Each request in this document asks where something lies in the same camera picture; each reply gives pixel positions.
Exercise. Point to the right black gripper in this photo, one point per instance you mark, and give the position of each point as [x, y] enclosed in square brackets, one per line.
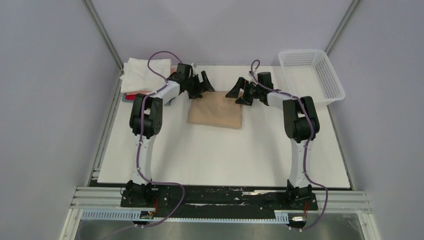
[242, 84]

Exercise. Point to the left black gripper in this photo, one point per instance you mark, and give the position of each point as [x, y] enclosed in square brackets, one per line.
[204, 86]

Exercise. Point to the beige t shirt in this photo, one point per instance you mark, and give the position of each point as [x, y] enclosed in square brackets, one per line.
[215, 109]

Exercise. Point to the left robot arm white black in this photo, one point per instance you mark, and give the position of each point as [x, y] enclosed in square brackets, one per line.
[146, 120]

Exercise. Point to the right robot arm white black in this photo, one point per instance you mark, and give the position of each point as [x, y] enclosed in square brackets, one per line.
[300, 122]

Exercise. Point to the pink folded t shirt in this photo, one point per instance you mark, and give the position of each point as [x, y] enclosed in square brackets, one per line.
[145, 91]

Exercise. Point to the white folded t shirt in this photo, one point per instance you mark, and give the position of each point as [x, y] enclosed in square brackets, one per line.
[161, 66]

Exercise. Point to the white plastic basket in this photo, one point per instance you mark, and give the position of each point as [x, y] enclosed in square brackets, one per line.
[309, 72]

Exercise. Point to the red folded t shirt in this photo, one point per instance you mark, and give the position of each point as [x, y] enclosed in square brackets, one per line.
[129, 97]

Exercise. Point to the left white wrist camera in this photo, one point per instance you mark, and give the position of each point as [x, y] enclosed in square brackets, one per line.
[194, 69]

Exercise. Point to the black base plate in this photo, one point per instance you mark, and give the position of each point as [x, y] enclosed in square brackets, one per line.
[223, 201]

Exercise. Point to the left corner aluminium post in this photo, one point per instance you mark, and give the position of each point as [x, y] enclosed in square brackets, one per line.
[91, 9]

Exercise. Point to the corner aluminium post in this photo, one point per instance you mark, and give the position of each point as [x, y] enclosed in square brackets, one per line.
[91, 9]
[352, 8]

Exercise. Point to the left side aluminium rail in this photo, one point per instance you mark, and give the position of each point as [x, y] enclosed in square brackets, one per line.
[99, 154]

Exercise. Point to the right corner aluminium post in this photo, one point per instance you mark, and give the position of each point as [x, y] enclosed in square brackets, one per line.
[352, 8]

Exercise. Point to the white slotted cable duct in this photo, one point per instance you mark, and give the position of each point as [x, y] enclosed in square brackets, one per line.
[137, 216]

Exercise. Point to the aluminium frame rail front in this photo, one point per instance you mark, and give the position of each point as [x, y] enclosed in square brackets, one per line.
[109, 198]

